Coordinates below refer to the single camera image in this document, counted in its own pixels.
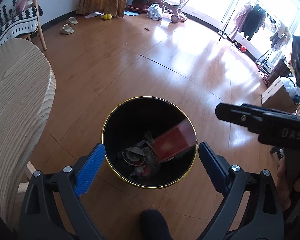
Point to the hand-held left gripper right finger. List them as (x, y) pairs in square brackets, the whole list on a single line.
[(213, 170)]

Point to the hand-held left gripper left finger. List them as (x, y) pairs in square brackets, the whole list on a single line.
[(90, 170)]

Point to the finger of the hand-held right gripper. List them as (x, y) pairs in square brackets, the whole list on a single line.
[(272, 110), (240, 117)]

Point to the red box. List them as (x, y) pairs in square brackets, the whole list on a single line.
[(170, 145)]

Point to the black gold-rimmed trash bin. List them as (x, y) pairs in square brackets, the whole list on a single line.
[(130, 120)]

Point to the person's right hand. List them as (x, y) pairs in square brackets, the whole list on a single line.
[(283, 187)]

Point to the cardboard box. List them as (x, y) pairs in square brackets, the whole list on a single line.
[(275, 97)]

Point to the white bag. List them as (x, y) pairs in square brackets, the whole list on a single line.
[(290, 86)]

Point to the dark wicker basket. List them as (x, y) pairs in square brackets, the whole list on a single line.
[(280, 70)]

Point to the crumpled grey paper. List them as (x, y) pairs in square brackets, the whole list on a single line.
[(133, 155)]

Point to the red white wrapper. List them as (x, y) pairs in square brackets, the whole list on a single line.
[(142, 171)]

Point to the red ball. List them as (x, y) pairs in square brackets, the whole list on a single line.
[(243, 48)]

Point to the light hanging clothes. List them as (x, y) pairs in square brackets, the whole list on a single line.
[(280, 37)]

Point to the person's black sock foot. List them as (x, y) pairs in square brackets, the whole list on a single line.
[(155, 225)]

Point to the black hanging garment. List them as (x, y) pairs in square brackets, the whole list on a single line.
[(253, 22)]

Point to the metal clothes rack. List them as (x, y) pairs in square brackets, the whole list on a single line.
[(225, 27)]

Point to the pink hanging garment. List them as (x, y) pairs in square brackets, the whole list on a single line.
[(240, 17)]

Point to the pink toddler tricycle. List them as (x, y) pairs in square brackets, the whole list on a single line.
[(170, 6)]

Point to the crumpled grey plastic bag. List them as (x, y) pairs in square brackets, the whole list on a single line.
[(155, 11)]

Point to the yellow toy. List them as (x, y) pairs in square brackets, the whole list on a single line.
[(106, 16)]

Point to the white paper sheets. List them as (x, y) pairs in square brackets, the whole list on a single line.
[(93, 15)]

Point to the black white patterned blanket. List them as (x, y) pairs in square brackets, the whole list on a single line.
[(5, 27)]

